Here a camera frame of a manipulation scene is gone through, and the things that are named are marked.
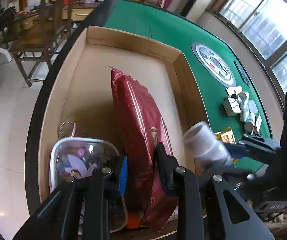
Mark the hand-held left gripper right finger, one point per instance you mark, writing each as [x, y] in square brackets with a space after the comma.
[163, 162]

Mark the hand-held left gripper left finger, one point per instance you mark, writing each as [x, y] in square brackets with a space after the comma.
[122, 177]

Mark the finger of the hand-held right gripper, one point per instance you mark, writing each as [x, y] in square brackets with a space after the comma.
[256, 146]
[236, 171]

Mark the white plastic bottle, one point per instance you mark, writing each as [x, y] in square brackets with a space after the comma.
[203, 142]

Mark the red snack packet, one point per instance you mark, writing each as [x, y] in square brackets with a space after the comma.
[138, 120]

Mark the cardboard box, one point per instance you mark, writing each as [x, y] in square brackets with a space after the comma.
[96, 80]

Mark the yellow snack packet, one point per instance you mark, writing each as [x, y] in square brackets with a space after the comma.
[227, 137]

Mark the tissue packet with blue cartoon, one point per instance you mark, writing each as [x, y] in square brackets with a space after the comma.
[248, 110]

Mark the clear plastic trinket container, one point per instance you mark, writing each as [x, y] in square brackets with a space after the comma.
[83, 155]

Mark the small orange box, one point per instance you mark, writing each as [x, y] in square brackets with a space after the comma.
[134, 221]

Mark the person's patterned clothing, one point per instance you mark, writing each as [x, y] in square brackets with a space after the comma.
[286, 220]

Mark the black smartphone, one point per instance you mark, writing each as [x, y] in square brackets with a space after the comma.
[242, 73]

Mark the round table centre panel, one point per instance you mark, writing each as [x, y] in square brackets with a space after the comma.
[213, 62]

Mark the window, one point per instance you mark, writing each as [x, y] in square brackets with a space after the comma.
[271, 22]

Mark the cluttered wooden desk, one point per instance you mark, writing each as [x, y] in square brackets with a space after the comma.
[81, 7]

